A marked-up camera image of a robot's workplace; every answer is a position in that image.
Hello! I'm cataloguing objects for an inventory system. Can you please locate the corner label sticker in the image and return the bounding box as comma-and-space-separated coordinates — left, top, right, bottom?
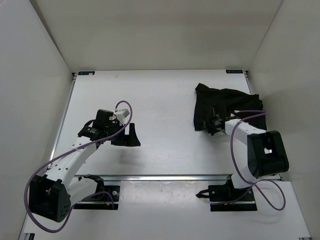
225, 69, 243, 74
77, 71, 95, 76

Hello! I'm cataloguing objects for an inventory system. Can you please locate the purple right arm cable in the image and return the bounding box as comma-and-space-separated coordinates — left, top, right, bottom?
209, 110, 286, 215

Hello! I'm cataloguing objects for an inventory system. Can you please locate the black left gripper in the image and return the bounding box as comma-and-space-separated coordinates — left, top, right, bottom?
106, 120, 141, 145

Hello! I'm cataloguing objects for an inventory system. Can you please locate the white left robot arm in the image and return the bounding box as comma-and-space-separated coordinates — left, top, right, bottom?
26, 109, 141, 223

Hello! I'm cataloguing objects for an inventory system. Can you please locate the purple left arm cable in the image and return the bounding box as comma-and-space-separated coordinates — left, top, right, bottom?
24, 100, 133, 234

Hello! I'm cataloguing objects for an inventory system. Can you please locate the black pleated skirt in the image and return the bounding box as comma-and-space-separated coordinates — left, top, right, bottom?
193, 83, 263, 135

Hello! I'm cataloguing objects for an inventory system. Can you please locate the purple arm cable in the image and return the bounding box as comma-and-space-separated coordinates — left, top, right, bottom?
209, 110, 286, 215
24, 100, 133, 234

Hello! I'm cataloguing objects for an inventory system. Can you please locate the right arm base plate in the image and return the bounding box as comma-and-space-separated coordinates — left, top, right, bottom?
195, 183, 258, 212

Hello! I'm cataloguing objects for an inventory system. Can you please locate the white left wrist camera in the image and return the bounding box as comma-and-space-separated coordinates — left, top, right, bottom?
114, 109, 130, 122

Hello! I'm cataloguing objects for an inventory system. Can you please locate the left corner label sticker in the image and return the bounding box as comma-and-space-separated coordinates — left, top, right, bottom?
77, 71, 95, 76

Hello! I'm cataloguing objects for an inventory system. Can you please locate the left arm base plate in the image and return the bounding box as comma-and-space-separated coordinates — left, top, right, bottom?
73, 181, 121, 211

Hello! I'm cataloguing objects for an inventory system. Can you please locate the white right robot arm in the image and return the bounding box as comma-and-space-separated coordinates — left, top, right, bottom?
202, 110, 289, 200

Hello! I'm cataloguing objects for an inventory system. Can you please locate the right corner label sticker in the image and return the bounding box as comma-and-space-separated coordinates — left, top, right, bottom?
225, 69, 243, 74

